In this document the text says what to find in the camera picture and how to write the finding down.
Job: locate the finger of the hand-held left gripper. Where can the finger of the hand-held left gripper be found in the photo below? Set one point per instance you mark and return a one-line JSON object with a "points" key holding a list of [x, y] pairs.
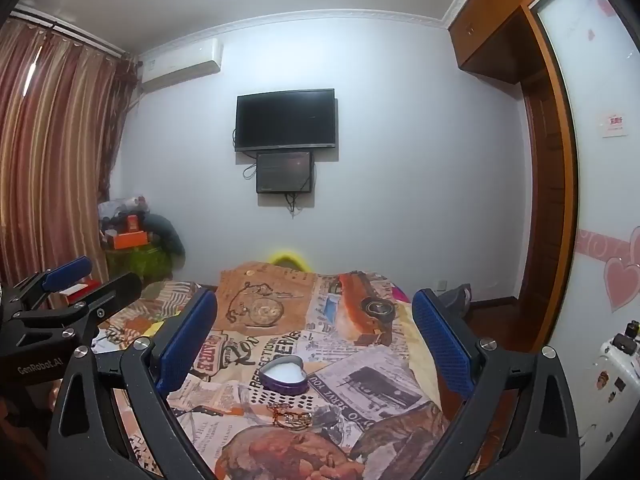
{"points": [[117, 292], [67, 271]]}

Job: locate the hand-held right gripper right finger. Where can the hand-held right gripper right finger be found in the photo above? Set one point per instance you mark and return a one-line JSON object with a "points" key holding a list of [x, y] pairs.
{"points": [[442, 345]]}

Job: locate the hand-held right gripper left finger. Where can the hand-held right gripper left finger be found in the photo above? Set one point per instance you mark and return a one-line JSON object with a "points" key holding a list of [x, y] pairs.
{"points": [[187, 342]]}

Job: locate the purple heart-shaped tin box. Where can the purple heart-shaped tin box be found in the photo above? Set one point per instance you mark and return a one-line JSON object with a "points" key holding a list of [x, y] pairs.
{"points": [[282, 384]]}

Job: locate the red box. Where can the red box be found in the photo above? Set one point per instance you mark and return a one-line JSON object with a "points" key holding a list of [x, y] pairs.
{"points": [[80, 294]]}

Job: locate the green cloth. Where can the green cloth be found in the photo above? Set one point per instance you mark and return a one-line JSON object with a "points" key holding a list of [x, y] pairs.
{"points": [[137, 265]]}

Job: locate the yellow paper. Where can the yellow paper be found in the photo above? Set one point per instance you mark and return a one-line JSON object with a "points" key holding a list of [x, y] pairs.
{"points": [[153, 329]]}

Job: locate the grey bag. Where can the grey bag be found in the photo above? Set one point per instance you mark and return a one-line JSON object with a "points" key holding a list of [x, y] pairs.
{"points": [[457, 297]]}

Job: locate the flat orange box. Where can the flat orange box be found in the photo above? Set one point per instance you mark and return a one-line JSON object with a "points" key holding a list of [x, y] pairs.
{"points": [[131, 240]]}

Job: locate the small orange box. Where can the small orange box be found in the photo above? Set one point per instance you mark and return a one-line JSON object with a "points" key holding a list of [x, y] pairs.
{"points": [[132, 223]]}

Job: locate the dark cloth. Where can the dark cloth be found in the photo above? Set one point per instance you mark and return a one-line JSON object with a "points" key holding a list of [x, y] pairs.
{"points": [[167, 240]]}

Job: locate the clear plastic bag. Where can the clear plastic bag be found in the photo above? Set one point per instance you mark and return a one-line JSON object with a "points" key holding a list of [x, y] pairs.
{"points": [[117, 207]]}

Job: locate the printed blanket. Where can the printed blanket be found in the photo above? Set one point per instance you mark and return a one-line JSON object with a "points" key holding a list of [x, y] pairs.
{"points": [[350, 340]]}

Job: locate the striped brown curtain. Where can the striped brown curtain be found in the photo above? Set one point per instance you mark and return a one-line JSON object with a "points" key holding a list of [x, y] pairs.
{"points": [[55, 150]]}

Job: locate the yellow plastic item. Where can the yellow plastic item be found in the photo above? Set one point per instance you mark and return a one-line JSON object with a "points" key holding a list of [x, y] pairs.
{"points": [[287, 257]]}

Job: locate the white appliance with stickers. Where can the white appliance with stickers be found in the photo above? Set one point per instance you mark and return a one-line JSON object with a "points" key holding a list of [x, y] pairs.
{"points": [[612, 385]]}

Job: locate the pink swirl band sticker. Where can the pink swirl band sticker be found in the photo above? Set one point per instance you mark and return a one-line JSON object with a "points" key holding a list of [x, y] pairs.
{"points": [[595, 241]]}

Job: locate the brown wooden door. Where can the brown wooden door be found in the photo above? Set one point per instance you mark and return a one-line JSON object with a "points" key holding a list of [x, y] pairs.
{"points": [[547, 185]]}

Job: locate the pink heart sticker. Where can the pink heart sticker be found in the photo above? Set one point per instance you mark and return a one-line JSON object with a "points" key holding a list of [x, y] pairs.
{"points": [[622, 280]]}

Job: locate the white sliding wardrobe door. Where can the white sliding wardrobe door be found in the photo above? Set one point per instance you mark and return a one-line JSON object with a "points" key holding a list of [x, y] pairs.
{"points": [[600, 190]]}

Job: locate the white air conditioner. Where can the white air conditioner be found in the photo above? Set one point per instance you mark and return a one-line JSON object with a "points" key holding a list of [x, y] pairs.
{"points": [[180, 65]]}

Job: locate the wooden overhead cabinet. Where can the wooden overhead cabinet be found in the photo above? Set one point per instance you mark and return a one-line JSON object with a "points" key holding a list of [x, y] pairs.
{"points": [[495, 25]]}

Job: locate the white wall outlet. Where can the white wall outlet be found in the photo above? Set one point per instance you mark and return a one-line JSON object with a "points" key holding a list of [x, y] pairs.
{"points": [[440, 286]]}

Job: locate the small black wall monitor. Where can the small black wall monitor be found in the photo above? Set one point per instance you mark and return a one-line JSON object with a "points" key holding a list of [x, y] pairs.
{"points": [[284, 172]]}

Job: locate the black wall television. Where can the black wall television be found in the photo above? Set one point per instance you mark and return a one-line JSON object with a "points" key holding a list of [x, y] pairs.
{"points": [[285, 120]]}

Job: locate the white curtain rail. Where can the white curtain rail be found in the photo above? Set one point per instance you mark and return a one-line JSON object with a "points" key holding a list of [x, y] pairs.
{"points": [[70, 25]]}

